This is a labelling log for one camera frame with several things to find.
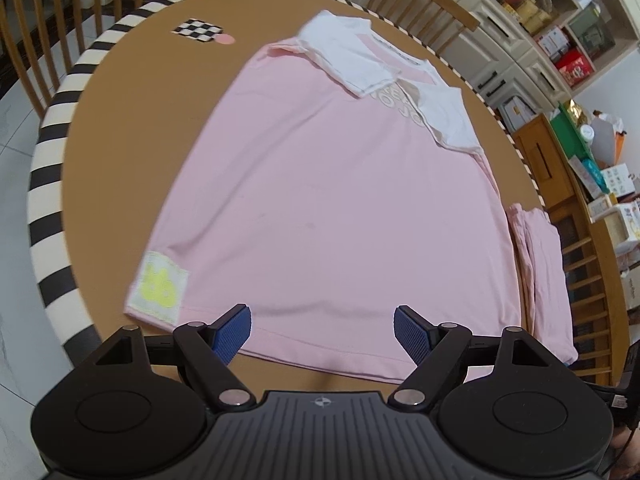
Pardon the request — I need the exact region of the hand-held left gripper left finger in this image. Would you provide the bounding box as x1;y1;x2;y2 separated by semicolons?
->
95;303;256;411

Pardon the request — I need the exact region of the row of colourful boxes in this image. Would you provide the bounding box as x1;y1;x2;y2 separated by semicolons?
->
492;0;553;33

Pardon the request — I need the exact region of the white cabinet unit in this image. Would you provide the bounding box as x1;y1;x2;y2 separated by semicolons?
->
240;0;573;131

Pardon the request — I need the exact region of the plain pink garment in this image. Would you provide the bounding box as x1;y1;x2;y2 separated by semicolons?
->
507;203;578;366

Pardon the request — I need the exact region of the white shelf unit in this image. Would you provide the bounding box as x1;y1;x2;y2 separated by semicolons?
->
465;0;640;93

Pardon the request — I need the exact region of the pink polo shirt white collar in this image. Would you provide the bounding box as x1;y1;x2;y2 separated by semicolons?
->
124;10;523;386

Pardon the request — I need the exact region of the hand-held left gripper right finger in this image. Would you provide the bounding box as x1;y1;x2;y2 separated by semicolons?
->
390;305;553;411

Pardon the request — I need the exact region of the wooden cabinet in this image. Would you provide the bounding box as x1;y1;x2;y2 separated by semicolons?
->
514;114;593;211

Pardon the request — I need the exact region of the large cream box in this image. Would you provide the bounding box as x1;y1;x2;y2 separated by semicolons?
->
604;200;640;256

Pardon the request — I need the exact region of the white printed box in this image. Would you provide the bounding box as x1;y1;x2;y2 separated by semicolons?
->
600;165;640;197

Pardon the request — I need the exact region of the dark green box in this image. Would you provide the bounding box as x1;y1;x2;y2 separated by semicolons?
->
570;7;617;61

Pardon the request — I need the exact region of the gold foil bag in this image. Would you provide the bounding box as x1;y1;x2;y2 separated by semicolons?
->
562;100;591;127

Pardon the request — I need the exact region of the teal tissue packet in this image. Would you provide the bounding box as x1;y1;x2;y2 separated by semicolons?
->
569;155;607;197

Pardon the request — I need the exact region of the white orange paper bag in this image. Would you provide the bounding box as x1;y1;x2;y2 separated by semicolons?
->
590;110;627;168

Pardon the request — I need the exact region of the black cable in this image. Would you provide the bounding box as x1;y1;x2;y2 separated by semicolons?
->
607;341;640;431

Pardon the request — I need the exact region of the small white red box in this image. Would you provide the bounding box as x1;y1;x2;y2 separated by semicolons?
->
537;27;571;58

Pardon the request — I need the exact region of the black white checkered marker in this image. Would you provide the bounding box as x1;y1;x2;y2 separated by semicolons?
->
172;18;223;42

